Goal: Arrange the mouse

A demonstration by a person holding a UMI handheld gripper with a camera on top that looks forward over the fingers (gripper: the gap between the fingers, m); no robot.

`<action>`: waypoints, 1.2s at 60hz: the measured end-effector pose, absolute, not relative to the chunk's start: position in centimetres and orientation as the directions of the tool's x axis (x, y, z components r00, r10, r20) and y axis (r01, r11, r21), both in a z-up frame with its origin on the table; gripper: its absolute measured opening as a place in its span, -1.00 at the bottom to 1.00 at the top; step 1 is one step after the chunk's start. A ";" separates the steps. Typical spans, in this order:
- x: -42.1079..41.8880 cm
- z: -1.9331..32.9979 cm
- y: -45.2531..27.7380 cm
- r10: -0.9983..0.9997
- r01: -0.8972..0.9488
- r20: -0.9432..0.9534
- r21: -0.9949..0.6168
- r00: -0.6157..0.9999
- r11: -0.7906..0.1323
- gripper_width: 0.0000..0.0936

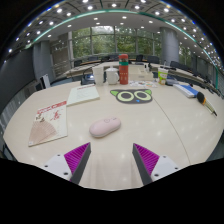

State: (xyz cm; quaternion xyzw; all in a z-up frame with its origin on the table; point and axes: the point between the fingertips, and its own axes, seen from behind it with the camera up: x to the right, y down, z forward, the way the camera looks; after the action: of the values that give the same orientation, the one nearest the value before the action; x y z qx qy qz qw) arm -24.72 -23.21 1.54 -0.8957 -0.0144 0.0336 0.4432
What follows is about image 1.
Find blue and white book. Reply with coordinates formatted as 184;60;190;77
173;83;199;99

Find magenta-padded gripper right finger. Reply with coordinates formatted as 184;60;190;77
132;143;183;186

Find dark office chairs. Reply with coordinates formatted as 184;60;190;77
73;54;214;88

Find ceiling lights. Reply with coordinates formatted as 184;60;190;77
6;0;218;64

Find red and white fan booklet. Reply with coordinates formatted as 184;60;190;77
27;100;69;148

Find pink computer mouse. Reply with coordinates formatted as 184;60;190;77
88;116;122;139

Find white lidded mug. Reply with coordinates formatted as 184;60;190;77
105;66;120;86

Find beige desk organizer tray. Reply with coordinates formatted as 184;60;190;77
128;64;154;82

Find black and yellow microphone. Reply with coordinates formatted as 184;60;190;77
196;91;218;117

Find black desk microphone base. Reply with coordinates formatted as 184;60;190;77
166;77;180;87
80;68;96;86

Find cream paper document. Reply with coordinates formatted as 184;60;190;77
66;83;101;107

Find cat face mouse pad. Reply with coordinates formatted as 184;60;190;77
110;88;154;105

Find printed paper cup with straw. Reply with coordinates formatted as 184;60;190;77
157;67;169;86

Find white standing board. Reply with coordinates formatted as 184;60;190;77
39;73;51;90

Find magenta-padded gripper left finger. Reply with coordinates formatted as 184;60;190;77
42;142;92;186

